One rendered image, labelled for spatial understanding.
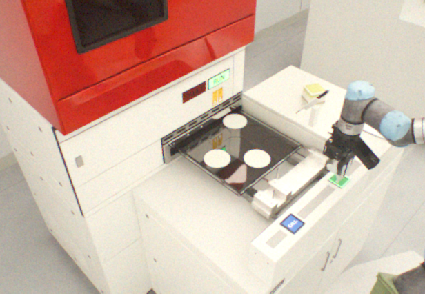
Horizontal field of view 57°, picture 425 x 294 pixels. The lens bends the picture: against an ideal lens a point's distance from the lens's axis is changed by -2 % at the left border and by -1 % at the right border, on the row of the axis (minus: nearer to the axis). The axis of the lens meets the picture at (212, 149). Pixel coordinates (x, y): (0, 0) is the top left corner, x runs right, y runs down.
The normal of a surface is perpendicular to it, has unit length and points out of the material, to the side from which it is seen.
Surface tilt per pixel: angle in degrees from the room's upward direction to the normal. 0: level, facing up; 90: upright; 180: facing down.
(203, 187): 0
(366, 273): 0
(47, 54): 90
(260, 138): 0
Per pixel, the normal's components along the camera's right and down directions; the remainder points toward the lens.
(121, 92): 0.70, 0.47
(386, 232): 0.00, -0.74
